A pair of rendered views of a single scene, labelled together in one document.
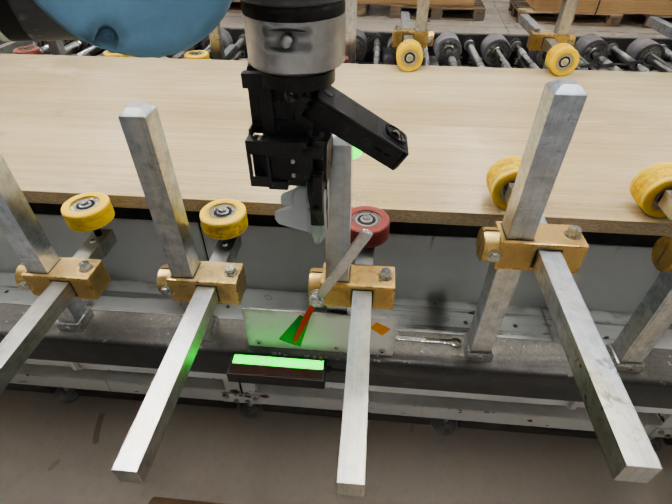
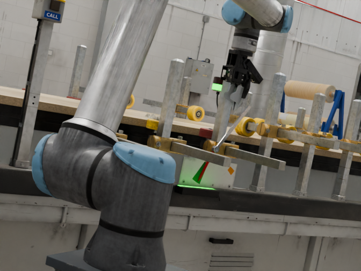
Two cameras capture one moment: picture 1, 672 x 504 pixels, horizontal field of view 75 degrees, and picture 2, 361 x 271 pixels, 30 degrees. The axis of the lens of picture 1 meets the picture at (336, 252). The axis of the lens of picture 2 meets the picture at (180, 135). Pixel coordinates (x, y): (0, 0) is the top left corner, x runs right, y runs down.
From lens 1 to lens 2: 2.21 m
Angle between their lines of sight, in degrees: 54
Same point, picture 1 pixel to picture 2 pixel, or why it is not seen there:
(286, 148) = (244, 70)
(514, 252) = (272, 129)
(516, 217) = (272, 115)
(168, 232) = (171, 112)
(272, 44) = (250, 43)
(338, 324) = (217, 168)
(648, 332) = (305, 173)
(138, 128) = (180, 66)
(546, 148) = (279, 91)
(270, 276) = not seen: hidden behind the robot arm
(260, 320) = (188, 165)
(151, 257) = not seen: hidden behind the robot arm
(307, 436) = not seen: outside the picture
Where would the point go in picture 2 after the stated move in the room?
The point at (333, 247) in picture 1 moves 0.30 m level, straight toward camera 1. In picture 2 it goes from (222, 124) to (286, 138)
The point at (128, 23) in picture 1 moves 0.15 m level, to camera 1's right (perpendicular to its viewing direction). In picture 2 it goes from (288, 27) to (315, 37)
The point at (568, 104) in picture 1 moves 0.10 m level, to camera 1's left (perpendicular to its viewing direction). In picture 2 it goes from (283, 78) to (266, 73)
